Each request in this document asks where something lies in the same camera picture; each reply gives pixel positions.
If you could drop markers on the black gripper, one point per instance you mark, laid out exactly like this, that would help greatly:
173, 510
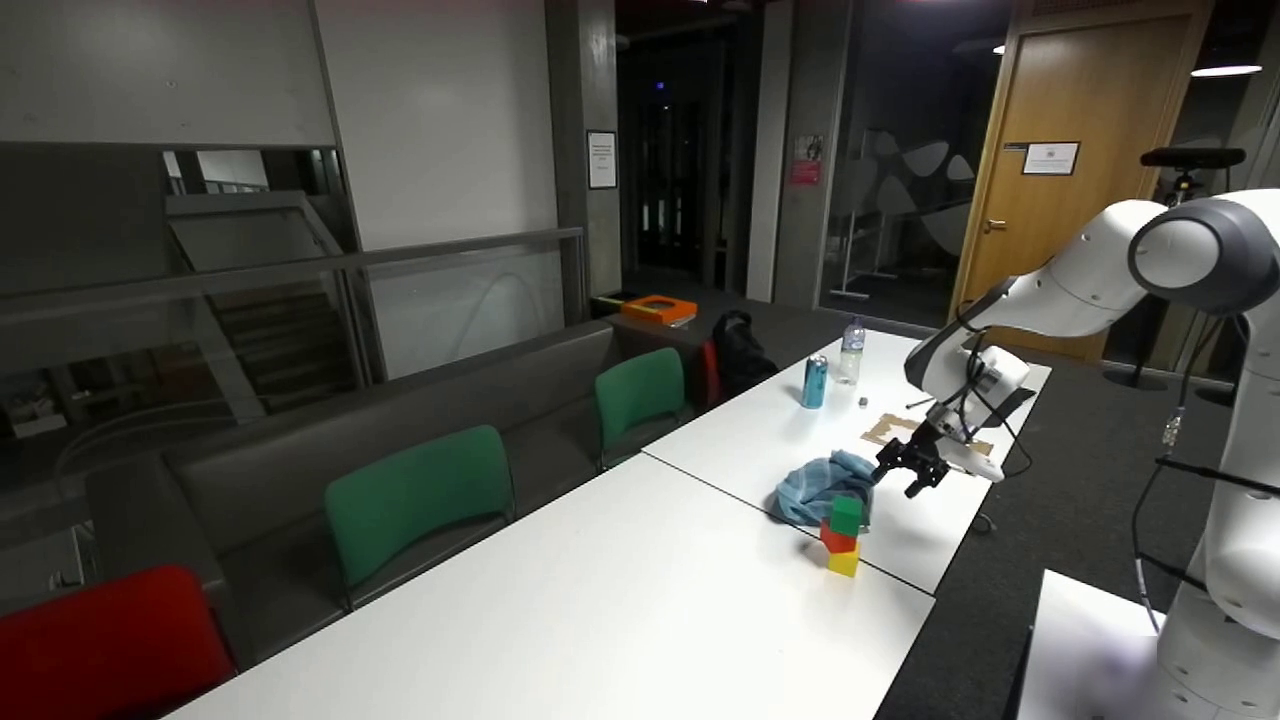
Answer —
915, 455

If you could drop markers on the blue striped cloth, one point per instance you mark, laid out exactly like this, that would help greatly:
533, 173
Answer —
809, 489

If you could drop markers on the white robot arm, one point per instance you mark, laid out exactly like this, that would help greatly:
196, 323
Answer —
1219, 648

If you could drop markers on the green cube block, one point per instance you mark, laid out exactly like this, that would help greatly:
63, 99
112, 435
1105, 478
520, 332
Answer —
850, 513

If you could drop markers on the red cube block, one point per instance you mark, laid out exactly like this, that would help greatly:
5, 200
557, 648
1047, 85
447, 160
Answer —
836, 543

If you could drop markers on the yellow cube block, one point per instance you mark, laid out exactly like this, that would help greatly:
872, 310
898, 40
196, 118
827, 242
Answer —
843, 560

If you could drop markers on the clear plastic bottle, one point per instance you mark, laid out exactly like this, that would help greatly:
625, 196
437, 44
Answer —
850, 352

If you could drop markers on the black red backpack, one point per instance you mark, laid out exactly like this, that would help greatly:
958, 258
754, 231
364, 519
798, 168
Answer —
729, 360

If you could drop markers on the far green chair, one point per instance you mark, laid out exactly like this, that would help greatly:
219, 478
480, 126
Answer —
637, 391

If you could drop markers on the green chair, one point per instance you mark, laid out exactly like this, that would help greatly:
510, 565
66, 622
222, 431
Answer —
637, 391
383, 510

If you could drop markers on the orange box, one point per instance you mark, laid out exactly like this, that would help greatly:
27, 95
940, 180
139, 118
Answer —
663, 310

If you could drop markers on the wooden door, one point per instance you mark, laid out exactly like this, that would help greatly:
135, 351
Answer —
1082, 95

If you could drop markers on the near green chair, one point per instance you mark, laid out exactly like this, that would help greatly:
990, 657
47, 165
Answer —
383, 510

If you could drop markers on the grey long sofa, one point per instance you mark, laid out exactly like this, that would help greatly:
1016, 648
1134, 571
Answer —
242, 510

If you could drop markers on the red chair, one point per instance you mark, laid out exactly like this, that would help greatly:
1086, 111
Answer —
127, 648

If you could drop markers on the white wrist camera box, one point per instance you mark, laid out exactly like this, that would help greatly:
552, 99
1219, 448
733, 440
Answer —
999, 413

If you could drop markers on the camera on black stand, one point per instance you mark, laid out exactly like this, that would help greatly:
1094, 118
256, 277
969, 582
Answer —
1190, 165

